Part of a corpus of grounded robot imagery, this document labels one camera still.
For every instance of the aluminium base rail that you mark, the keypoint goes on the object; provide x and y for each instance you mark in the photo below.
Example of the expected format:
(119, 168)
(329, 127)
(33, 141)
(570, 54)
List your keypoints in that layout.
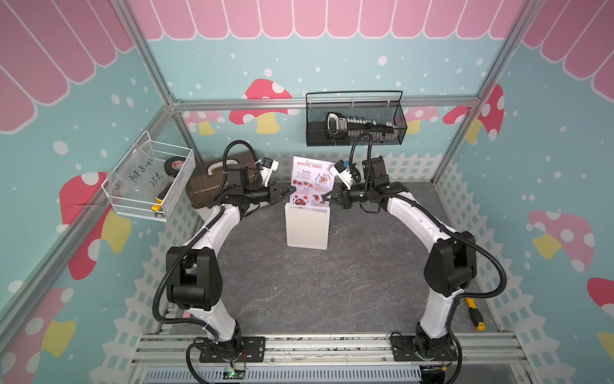
(372, 349)

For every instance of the white narrow menu rack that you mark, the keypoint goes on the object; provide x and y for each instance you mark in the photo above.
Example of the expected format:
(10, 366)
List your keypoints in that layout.
(307, 228)

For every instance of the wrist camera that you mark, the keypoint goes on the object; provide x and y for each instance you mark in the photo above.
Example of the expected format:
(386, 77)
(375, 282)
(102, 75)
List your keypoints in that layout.
(266, 168)
(341, 170)

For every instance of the black socket set tool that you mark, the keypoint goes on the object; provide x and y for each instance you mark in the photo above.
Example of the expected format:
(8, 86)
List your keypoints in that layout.
(341, 127)

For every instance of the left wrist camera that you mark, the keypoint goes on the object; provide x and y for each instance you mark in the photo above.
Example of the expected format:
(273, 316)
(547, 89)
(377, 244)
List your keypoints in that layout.
(266, 168)

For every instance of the clear acrylic wall bin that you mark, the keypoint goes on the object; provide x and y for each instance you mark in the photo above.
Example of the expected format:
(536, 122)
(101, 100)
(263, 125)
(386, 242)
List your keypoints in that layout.
(134, 184)

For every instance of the black tape roll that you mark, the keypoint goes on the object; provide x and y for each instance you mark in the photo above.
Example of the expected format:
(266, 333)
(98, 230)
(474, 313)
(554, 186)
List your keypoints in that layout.
(174, 165)

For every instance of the black wire mesh basket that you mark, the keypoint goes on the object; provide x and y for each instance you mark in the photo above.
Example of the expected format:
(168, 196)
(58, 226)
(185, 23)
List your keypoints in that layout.
(380, 106)

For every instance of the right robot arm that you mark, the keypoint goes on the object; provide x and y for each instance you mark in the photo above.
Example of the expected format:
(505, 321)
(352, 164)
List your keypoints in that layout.
(451, 264)

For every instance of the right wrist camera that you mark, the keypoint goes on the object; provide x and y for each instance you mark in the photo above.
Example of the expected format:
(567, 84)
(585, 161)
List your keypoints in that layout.
(341, 170)

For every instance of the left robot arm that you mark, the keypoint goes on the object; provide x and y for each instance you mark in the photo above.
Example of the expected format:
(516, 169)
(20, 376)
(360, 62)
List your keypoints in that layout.
(191, 289)

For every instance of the yellow black screwdriver on floor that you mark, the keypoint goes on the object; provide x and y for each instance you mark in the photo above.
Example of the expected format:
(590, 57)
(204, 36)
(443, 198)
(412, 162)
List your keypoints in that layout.
(475, 315)

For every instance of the brown and white toolbox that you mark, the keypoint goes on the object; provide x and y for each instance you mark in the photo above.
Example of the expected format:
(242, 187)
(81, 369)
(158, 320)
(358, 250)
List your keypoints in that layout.
(206, 188)

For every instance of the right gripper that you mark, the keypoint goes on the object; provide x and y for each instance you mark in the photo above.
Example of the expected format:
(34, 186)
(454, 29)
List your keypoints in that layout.
(343, 198)

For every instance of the restaurant special menu sheet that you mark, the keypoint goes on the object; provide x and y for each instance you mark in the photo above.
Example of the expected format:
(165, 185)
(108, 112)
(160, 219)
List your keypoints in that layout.
(311, 179)

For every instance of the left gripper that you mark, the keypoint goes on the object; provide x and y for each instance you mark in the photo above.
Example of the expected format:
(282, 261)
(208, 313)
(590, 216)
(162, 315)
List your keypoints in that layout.
(274, 195)

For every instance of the green lit circuit board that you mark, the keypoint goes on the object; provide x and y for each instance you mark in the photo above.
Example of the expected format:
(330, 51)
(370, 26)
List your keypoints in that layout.
(230, 373)

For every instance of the yellow black screwdriver in bin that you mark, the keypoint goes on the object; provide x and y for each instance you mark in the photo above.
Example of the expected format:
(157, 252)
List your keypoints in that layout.
(157, 206)

